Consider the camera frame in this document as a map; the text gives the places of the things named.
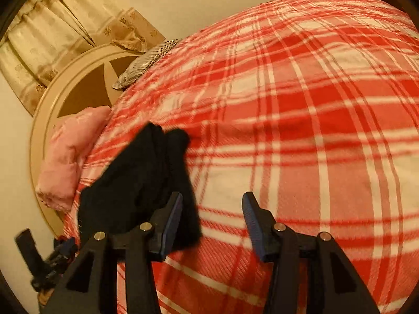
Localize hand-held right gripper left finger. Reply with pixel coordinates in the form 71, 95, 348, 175
38, 192, 184, 314

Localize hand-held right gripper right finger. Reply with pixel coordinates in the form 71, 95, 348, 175
241, 192, 382, 314

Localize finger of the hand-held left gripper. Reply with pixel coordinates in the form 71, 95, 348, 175
54, 237, 79, 262

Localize black pants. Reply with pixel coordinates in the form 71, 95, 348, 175
78, 122, 202, 263

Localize pink folded pillow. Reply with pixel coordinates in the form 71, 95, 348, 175
35, 106, 111, 212

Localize red plaid bed blanket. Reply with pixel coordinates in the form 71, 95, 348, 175
63, 0, 419, 314

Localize cream round wooden headboard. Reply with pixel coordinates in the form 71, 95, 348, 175
29, 43, 145, 237

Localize striped grey pillow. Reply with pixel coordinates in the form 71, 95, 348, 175
112, 38, 181, 90

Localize beige floral curtain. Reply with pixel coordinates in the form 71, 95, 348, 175
0, 0, 166, 117

